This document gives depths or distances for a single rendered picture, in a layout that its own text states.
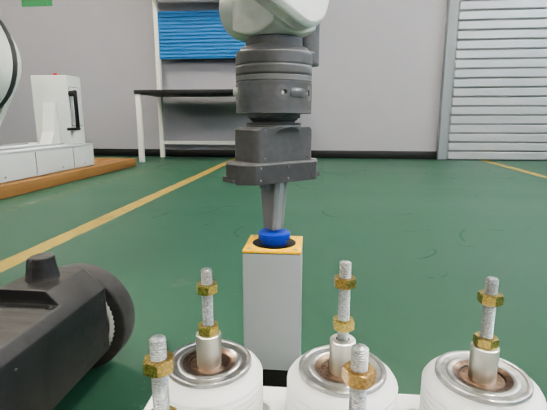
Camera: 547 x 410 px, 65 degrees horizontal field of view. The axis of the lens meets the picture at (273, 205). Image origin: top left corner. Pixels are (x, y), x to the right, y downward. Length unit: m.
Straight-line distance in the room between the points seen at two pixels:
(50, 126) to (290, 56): 3.44
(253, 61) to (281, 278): 0.25
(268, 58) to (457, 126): 4.89
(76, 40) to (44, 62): 0.51
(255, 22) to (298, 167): 0.17
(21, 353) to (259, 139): 0.41
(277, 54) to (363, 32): 4.85
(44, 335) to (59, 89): 3.28
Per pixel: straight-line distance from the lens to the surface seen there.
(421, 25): 5.41
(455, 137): 5.32
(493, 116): 5.44
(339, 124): 5.22
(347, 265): 0.36
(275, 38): 0.49
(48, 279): 0.79
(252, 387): 0.40
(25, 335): 0.68
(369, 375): 0.26
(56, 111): 3.88
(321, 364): 0.41
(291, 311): 0.53
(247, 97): 0.49
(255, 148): 0.48
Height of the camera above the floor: 0.47
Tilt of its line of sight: 11 degrees down
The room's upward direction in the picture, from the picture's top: straight up
